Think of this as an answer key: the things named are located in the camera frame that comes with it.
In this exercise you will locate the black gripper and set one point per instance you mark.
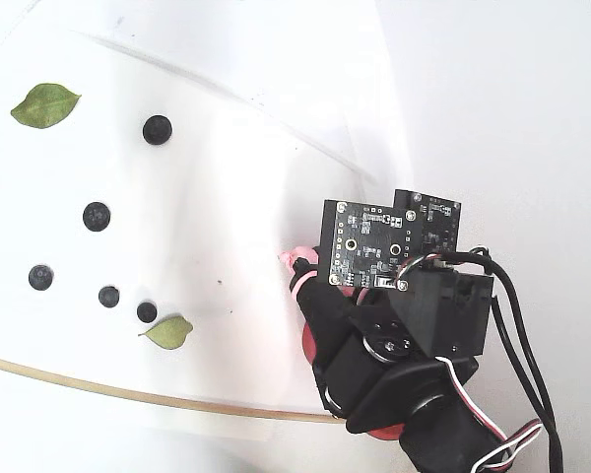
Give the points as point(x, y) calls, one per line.
point(321, 306)

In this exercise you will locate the red collapsible cup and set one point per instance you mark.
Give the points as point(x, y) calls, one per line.
point(309, 347)

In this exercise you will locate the green leaf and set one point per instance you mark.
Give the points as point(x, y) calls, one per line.
point(170, 332)
point(44, 106)

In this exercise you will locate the dark blueberry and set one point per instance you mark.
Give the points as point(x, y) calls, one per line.
point(147, 312)
point(41, 277)
point(109, 296)
point(157, 130)
point(97, 216)

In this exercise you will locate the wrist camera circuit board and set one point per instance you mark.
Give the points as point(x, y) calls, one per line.
point(364, 246)

